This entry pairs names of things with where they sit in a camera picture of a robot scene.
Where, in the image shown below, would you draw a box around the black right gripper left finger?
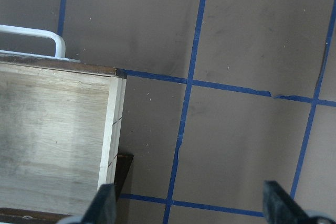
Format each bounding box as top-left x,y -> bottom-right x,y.
81,184 -> 117,223

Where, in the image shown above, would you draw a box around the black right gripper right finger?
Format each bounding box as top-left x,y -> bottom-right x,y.
263,181 -> 312,224

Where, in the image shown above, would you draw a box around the light wooden drawer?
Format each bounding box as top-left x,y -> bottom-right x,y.
1,25 -> 127,215

